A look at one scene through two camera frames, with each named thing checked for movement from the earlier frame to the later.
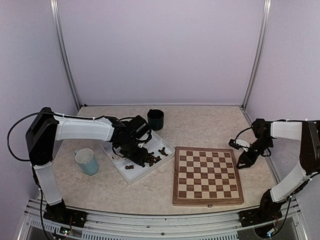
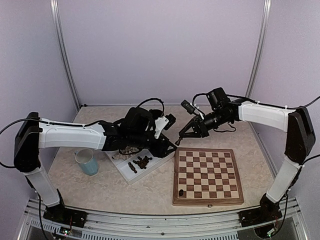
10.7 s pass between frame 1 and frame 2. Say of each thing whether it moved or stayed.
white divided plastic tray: stayed
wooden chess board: stayed
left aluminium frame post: stayed
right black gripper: moved
